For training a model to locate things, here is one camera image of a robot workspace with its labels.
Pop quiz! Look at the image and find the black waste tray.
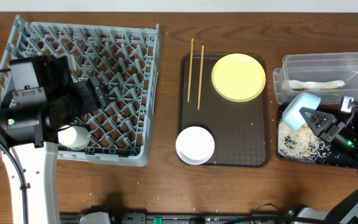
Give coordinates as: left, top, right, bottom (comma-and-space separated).
277, 103, 358, 170

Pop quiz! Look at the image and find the left wooden chopstick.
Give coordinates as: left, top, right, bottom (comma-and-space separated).
187, 38, 195, 102

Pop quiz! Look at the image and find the white pink-rimmed bowl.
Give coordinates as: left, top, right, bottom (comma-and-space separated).
175, 126, 215, 166

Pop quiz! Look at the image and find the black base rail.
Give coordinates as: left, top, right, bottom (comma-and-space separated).
60, 203, 299, 224

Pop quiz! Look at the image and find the grey plastic dish rack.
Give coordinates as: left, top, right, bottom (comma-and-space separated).
0, 16, 161, 167

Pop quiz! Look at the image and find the clear plastic bin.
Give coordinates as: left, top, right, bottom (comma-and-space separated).
273, 52, 358, 105

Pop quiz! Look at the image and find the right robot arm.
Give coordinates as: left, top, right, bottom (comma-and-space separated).
300, 107, 358, 223

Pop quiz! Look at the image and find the right wooden chopstick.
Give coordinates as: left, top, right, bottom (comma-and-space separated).
197, 45, 204, 110

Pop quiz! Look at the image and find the green snack wrapper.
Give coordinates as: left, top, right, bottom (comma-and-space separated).
293, 87, 342, 91

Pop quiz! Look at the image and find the spilled rice food waste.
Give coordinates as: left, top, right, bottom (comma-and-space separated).
277, 119, 338, 165

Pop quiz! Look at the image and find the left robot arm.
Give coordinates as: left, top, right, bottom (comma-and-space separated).
0, 55, 109, 223

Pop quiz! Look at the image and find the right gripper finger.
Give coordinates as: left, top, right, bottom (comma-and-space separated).
301, 107, 337, 124
300, 107, 322, 136

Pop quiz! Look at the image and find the white paper cup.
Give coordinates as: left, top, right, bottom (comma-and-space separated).
58, 126, 90, 151

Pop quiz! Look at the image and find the light blue bowl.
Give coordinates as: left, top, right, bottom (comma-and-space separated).
282, 92, 321, 132

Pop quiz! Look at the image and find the wooden chopstick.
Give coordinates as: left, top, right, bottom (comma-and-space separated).
197, 45, 204, 110
187, 38, 195, 102

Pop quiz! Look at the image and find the dark brown serving tray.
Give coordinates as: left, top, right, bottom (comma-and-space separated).
178, 53, 271, 167

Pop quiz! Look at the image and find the yellow round plate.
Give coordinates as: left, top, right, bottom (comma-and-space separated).
211, 54, 266, 102

